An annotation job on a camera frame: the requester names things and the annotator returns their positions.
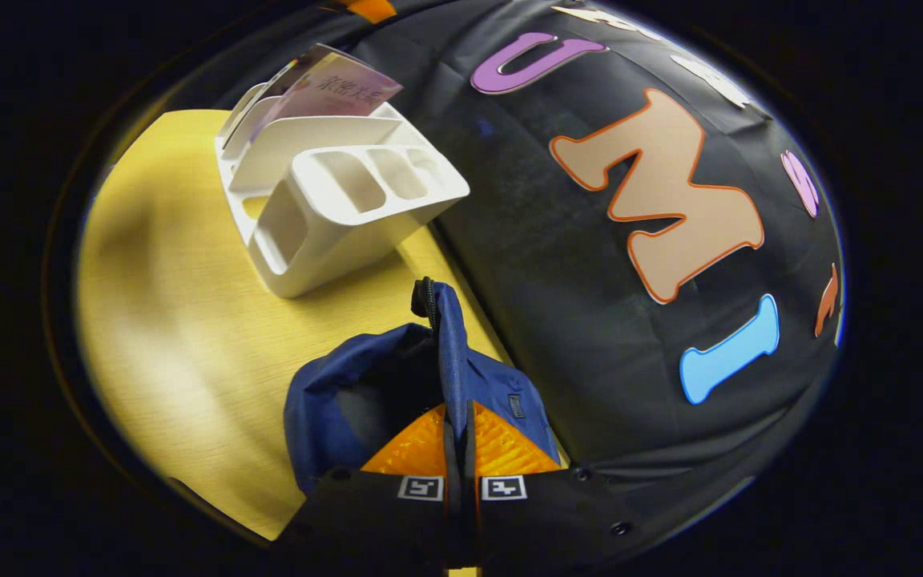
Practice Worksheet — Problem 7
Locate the black backdrop cloth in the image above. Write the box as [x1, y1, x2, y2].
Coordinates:
[189, 0, 845, 546]

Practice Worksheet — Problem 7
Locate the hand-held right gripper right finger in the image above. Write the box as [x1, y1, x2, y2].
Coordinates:
[461, 401, 647, 568]

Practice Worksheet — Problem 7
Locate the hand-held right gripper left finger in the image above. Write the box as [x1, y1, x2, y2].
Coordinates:
[281, 401, 462, 568]

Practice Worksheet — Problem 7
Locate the blue schoolbag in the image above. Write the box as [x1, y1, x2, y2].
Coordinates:
[284, 276, 562, 494]

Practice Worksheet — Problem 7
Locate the pink book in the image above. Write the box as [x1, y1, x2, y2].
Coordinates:
[249, 52, 404, 143]

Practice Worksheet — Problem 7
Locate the white bookshelf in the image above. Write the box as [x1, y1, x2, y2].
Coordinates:
[215, 80, 470, 299]

